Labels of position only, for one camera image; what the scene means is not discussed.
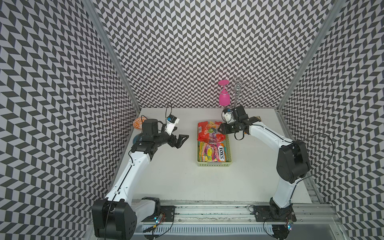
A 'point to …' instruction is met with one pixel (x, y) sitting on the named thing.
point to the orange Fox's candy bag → (212, 152)
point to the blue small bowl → (137, 138)
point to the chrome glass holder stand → (237, 90)
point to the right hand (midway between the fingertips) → (221, 130)
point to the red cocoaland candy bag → (208, 132)
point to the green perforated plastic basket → (228, 156)
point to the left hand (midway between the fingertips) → (180, 132)
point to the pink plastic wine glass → (224, 98)
